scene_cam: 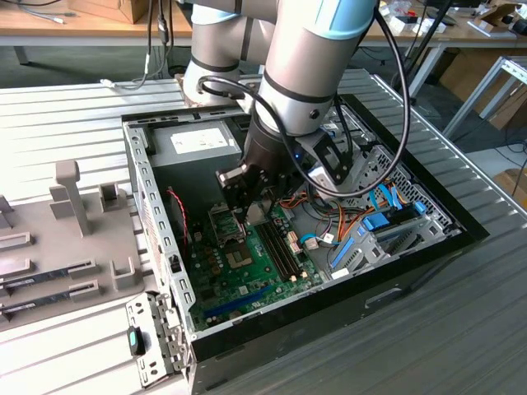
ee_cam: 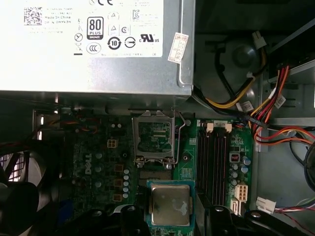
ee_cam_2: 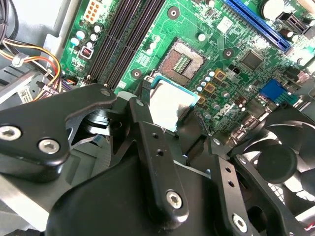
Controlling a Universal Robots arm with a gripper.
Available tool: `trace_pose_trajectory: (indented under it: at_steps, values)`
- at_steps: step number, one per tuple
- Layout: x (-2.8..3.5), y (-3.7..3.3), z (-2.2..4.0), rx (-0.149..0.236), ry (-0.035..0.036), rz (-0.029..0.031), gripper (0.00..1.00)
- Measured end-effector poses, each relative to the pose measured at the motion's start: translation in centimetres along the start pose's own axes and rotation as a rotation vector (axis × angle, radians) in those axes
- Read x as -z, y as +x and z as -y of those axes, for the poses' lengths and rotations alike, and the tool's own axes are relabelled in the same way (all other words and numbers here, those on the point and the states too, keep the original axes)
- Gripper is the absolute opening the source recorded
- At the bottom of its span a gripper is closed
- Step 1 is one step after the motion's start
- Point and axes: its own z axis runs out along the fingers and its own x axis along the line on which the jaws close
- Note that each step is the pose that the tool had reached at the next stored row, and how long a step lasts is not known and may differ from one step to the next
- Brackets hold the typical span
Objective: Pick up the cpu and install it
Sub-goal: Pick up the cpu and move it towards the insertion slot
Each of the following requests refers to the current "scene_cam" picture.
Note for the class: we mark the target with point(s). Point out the gray power supply unit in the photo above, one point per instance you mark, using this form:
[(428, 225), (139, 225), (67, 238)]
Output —
[(185, 173)]

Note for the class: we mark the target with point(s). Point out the large cardboard box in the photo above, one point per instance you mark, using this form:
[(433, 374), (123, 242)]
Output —
[(457, 70)]

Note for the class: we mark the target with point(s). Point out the aluminium profile frame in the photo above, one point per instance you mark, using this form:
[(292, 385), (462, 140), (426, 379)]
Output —
[(475, 94)]

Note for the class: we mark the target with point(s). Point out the wrist camera with black bracket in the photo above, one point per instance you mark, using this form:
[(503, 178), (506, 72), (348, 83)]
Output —
[(325, 181)]

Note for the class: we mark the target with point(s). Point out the RAM stick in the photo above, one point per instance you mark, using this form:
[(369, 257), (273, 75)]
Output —
[(41, 302), (41, 277)]

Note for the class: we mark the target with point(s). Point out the silver slot cover bracket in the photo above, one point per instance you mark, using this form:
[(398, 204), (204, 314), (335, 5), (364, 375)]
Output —
[(140, 308)]

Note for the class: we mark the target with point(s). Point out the green motherboard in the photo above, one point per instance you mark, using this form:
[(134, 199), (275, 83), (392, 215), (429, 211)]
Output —
[(255, 284)]

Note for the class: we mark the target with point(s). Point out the blue plastic rail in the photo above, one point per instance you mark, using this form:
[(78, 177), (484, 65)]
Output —
[(342, 252)]

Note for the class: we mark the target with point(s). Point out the hard disk in blue carrier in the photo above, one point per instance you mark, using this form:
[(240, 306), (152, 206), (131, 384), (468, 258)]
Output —
[(376, 222)]

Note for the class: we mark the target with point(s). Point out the open cardboard box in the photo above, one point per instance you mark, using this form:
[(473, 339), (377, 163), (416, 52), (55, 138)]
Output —
[(496, 14)]

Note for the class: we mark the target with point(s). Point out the beige board connector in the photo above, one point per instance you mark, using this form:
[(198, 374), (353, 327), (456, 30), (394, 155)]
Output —
[(294, 243)]

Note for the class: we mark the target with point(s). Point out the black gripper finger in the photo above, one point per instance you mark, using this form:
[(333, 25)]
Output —
[(280, 187), (241, 185)]

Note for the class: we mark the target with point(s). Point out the wooden desk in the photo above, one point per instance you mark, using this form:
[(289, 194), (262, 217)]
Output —
[(41, 24), (457, 35)]

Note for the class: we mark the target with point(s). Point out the CPU socket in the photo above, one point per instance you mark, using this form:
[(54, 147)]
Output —
[(238, 256)]

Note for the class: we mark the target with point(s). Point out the black PC case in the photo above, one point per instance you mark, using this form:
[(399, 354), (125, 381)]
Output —
[(329, 329)]

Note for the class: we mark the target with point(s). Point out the gray parts rack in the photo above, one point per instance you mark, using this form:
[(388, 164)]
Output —
[(62, 247)]

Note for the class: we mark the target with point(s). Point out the blue expansion slot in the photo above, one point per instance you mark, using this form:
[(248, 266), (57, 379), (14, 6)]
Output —
[(236, 302)]

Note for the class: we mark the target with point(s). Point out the black stand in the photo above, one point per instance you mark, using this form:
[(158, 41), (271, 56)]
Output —
[(431, 35)]

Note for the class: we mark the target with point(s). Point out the black RAM slot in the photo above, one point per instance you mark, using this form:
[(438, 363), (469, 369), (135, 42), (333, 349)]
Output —
[(282, 250), (273, 251)]

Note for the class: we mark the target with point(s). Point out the black case fan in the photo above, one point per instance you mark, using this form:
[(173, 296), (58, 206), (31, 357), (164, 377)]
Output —
[(175, 222)]

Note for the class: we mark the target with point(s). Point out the small white box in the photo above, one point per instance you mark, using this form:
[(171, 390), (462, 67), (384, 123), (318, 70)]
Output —
[(401, 24)]

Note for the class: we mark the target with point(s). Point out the silver perforated drive cage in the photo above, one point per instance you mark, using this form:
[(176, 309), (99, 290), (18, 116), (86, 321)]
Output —
[(411, 193)]

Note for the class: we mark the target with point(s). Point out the black and blue latch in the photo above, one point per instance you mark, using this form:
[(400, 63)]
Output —
[(132, 341)]

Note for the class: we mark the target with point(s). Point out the small cardboard box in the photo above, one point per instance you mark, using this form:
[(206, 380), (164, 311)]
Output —
[(512, 181)]

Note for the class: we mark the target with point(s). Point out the silver CPU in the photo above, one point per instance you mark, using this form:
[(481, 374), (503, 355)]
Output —
[(257, 215)]

